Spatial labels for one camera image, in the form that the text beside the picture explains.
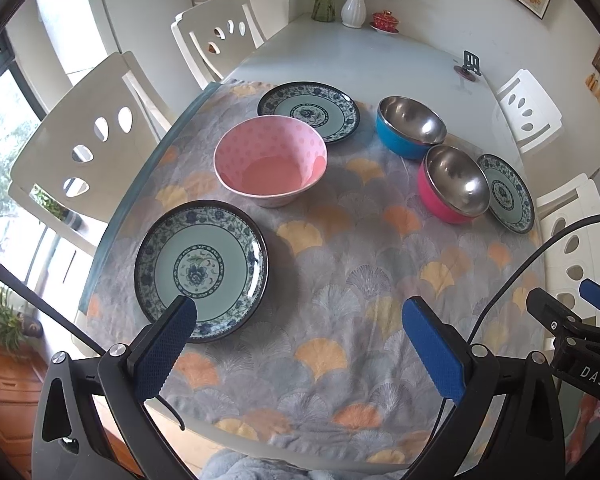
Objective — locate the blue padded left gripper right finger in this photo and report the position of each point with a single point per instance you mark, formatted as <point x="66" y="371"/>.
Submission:
<point x="456" y="368"/>

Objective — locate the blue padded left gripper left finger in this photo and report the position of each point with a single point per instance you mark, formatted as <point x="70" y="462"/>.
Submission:
<point x="137" y="371"/>

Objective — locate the near right white chair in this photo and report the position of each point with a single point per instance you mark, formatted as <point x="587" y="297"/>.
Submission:
<point x="576" y="256"/>

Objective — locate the white chair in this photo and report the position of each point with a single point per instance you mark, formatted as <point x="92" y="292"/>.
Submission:
<point x="576" y="256"/>
<point x="530" y="112"/>
<point x="89" y="148"/>
<point x="215" y="37"/>

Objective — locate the grey ginkgo-leaf tablecloth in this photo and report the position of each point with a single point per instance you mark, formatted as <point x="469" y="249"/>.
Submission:
<point x="323" y="369"/>

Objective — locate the brown wooden cabinet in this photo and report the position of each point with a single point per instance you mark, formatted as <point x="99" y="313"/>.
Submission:
<point x="21" y="380"/>

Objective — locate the potted green plant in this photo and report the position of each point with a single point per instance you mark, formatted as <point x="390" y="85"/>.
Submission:
<point x="15" y="326"/>

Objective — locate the near blue patterned plate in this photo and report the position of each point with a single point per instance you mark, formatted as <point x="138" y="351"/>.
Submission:
<point x="210" y="252"/>

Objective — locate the blue patterned plate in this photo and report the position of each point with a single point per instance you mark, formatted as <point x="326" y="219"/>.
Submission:
<point x="511" y="202"/>
<point x="330" y="111"/>
<point x="210" y="252"/>

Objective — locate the right blue patterned plate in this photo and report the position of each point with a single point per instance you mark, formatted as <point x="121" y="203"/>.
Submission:
<point x="511" y="202"/>

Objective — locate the pink steel-lined bowl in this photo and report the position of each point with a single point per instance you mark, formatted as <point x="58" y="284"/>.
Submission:
<point x="452" y="186"/>

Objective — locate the far right white chair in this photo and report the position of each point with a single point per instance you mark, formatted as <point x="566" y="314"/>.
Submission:
<point x="530" y="112"/>

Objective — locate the near left white chair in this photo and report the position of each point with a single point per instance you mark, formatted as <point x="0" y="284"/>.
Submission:
<point x="89" y="148"/>

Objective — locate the blue steel-lined bowl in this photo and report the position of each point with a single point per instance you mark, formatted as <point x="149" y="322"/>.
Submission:
<point x="407" y="127"/>

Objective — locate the pink ceramic bowl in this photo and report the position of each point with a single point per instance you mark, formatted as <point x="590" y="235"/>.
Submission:
<point x="270" y="159"/>

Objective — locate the small black phone stand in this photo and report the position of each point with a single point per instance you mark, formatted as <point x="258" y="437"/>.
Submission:
<point x="470" y="69"/>

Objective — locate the far blue patterned plate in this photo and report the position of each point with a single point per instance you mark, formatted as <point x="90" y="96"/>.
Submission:
<point x="330" y="111"/>

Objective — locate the far left white chair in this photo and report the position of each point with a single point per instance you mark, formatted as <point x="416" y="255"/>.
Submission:
<point x="215" y="37"/>

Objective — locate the red lidded pot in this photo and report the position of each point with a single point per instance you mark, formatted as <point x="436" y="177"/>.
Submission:
<point x="384" y="21"/>

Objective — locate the white ribbed flower vase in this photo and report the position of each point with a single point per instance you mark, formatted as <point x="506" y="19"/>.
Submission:
<point x="353" y="13"/>

